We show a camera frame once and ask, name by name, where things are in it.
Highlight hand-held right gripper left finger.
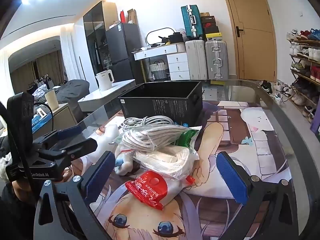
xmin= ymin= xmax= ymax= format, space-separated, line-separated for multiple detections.
xmin=34 ymin=151 xmax=117 ymax=240

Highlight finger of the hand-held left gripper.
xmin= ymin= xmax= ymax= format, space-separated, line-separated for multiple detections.
xmin=32 ymin=125 xmax=83 ymax=149
xmin=39 ymin=138 xmax=98 ymax=160

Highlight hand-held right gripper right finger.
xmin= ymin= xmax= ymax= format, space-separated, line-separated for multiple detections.
xmin=216 ymin=151 xmax=299 ymax=240

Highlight white plush toy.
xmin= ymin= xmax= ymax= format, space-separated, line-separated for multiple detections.
xmin=114 ymin=145 xmax=140 ymax=175

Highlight red and white plastic bag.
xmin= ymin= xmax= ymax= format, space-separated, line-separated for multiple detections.
xmin=125 ymin=170 xmax=195 ymax=212

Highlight green and white packet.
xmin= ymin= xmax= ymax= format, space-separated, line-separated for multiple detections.
xmin=172 ymin=126 xmax=202 ymax=147

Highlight white cable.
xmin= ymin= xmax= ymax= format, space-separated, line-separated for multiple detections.
xmin=122 ymin=116 xmax=174 ymax=130

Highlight bagged plain white rope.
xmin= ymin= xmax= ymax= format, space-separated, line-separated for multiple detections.
xmin=132 ymin=146 xmax=200 ymax=180

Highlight black cardboard box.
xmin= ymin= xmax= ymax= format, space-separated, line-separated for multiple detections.
xmin=117 ymin=81 xmax=203 ymax=128

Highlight beige nightstand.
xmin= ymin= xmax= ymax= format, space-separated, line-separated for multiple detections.
xmin=32 ymin=102 xmax=78 ymax=138

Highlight cream cylindrical container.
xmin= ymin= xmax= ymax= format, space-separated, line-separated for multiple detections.
xmin=44 ymin=90 xmax=59 ymax=110

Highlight dark grey bean bag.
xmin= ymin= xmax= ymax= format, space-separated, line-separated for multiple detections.
xmin=54 ymin=79 xmax=90 ymax=104

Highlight printed cartoon desk mat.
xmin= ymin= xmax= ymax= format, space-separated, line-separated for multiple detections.
xmin=67 ymin=101 xmax=293 ymax=240

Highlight white side table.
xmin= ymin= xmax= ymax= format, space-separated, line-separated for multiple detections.
xmin=77 ymin=79 xmax=137 ymax=113

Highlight white electric kettle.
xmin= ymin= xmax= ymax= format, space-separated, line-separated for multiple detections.
xmin=95 ymin=71 xmax=115 ymax=92

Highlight white curtain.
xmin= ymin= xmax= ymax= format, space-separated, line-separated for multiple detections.
xmin=60 ymin=24 xmax=83 ymax=83

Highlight black refrigerator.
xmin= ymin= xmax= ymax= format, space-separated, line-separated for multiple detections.
xmin=105 ymin=22 xmax=144 ymax=84

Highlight purple folded mat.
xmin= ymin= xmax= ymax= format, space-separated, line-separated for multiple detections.
xmin=310 ymin=110 xmax=320 ymax=135

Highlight loose black and white sneakers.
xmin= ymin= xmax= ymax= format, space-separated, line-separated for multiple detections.
xmin=260 ymin=80 xmax=293 ymax=103

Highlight black glass cabinet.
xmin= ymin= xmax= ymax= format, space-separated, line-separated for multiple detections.
xmin=82 ymin=0 xmax=118 ymax=80

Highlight wicker basket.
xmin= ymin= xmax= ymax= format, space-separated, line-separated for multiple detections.
xmin=149 ymin=60 xmax=168 ymax=79

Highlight silver suitcase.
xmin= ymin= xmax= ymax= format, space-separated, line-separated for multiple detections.
xmin=204 ymin=39 xmax=229 ymax=80

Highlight white suitcase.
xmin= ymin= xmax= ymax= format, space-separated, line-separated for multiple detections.
xmin=185 ymin=39 xmax=208 ymax=80

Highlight white vanity desk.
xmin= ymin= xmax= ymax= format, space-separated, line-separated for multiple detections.
xmin=132 ymin=42 xmax=191 ymax=82

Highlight oval mirror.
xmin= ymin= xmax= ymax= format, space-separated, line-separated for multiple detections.
xmin=145 ymin=26 xmax=177 ymax=47

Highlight wooden door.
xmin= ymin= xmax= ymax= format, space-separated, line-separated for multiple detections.
xmin=220 ymin=0 xmax=277 ymax=82

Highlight flat cardboard carton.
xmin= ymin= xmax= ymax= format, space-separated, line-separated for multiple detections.
xmin=127 ymin=9 xmax=138 ymax=25

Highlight black bag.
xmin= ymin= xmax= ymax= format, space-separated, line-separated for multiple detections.
xmin=168 ymin=32 xmax=184 ymax=44

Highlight shoe rack with shoes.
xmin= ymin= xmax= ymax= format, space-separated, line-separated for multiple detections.
xmin=286 ymin=29 xmax=320 ymax=123

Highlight wooden shoe rack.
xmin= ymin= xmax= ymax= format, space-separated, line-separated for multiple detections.
xmin=286 ymin=34 xmax=320 ymax=110

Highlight teal suitcase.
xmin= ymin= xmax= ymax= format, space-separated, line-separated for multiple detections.
xmin=181 ymin=4 xmax=204 ymax=41

